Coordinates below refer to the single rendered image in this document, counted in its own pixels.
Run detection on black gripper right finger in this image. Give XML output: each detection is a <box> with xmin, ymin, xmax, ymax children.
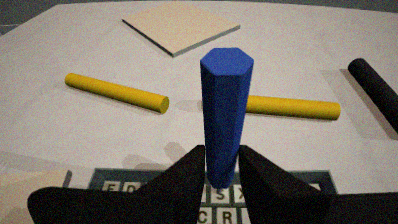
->
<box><xmin>238</xmin><ymin>145</ymin><xmax>398</xmax><ymax>224</ymax></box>

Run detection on blue hexagonal rod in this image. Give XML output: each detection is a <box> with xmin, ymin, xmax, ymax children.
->
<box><xmin>200</xmin><ymin>47</ymin><xmax>254</xmax><ymax>193</ymax></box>

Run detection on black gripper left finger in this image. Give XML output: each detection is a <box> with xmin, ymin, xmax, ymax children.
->
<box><xmin>27</xmin><ymin>145</ymin><xmax>205</xmax><ymax>224</ymax></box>

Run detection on black cylinder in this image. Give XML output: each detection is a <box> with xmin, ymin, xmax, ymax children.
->
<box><xmin>348</xmin><ymin>58</ymin><xmax>398</xmax><ymax>134</ymax></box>

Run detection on yellow cylinder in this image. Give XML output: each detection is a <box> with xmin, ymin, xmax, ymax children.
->
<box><xmin>64</xmin><ymin>73</ymin><xmax>169</xmax><ymax>114</ymax></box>
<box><xmin>246</xmin><ymin>95</ymin><xmax>341</xmax><ymax>121</ymax></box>

